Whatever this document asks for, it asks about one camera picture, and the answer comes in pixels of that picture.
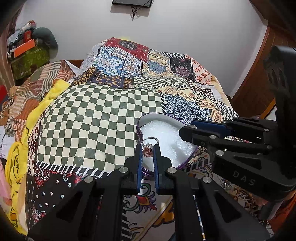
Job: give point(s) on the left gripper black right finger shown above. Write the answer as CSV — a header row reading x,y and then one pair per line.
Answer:
x,y
202,209

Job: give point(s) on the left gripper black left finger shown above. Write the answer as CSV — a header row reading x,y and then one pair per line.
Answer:
x,y
93,209

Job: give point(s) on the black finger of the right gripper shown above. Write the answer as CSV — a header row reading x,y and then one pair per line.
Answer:
x,y
209,139
249,129

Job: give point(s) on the brown wooden wardrobe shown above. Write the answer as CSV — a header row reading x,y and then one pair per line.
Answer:
x,y
254,96

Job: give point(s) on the purple heart-shaped tin box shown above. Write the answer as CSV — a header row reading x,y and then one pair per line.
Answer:
x,y
162,129

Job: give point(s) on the colourful patchwork bedspread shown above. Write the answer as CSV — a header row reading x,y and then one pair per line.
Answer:
x,y
91,129

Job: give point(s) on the yellow blanket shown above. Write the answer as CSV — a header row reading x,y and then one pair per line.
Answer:
x,y
16,165

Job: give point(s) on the brown striped patchwork cloth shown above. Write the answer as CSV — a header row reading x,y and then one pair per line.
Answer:
x,y
24,98

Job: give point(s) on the green patterned box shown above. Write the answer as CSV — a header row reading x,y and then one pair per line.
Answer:
x,y
25,64

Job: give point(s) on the dark green cushion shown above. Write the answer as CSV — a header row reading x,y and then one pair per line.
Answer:
x,y
46,36

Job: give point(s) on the orange shoe box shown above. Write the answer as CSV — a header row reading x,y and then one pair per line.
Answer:
x,y
22,48

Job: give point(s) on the small black wall monitor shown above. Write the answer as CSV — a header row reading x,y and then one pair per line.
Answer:
x,y
137,3

